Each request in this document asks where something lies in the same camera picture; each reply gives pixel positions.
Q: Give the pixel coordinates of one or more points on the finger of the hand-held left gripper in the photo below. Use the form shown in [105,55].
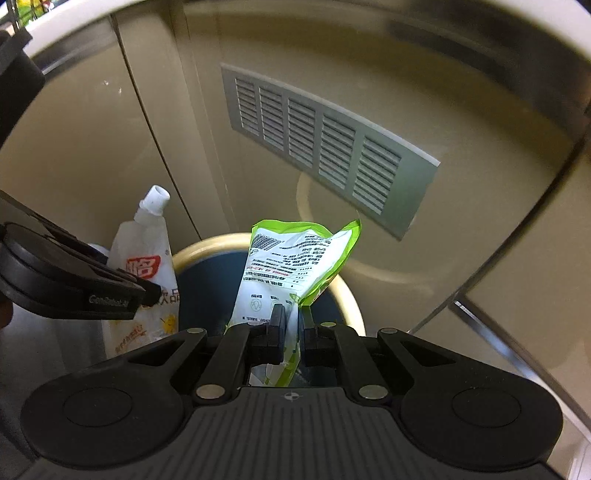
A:
[147,290]

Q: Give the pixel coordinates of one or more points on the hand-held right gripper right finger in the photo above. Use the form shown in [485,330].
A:
[306,333]

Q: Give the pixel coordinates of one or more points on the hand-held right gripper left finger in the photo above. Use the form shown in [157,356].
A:
[277,328]

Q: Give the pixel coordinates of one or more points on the white spouted drink pouch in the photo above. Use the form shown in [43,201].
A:
[143,258]

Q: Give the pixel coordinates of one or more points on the beige trash bin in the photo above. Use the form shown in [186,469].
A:
[341,295]

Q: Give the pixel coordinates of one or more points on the green and white snack bag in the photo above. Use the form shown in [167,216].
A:
[286,267]

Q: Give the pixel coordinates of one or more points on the beige cabinet door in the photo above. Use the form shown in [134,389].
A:
[92,152]
[415,115]

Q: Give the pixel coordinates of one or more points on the grey vent grille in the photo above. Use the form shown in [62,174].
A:
[323,143]

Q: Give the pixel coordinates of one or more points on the dark object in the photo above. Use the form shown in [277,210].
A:
[16,87]

